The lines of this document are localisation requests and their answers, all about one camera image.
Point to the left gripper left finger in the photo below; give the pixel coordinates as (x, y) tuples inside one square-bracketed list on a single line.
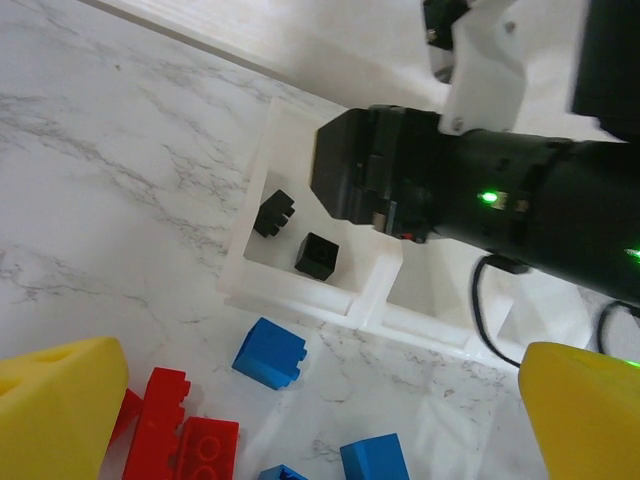
[(50, 415)]

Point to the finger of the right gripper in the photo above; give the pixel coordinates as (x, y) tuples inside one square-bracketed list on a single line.
[(335, 165)]

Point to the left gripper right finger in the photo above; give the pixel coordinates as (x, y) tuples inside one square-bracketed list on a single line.
[(590, 420)]

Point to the red lego brick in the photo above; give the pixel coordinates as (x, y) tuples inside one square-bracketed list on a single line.
[(207, 450), (127, 415), (157, 425)]

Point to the blue lego brick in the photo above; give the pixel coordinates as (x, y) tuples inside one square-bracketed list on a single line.
[(375, 457), (282, 474), (267, 352)]

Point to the white plastic container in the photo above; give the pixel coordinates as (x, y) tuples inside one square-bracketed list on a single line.
[(260, 165)]

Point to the black lego brick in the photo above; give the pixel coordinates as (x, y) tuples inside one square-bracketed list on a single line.
[(272, 215), (316, 256)]

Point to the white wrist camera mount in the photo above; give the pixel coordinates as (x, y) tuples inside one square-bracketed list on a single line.
[(485, 75)]

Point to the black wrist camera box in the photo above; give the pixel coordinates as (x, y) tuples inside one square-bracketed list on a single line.
[(442, 25)]

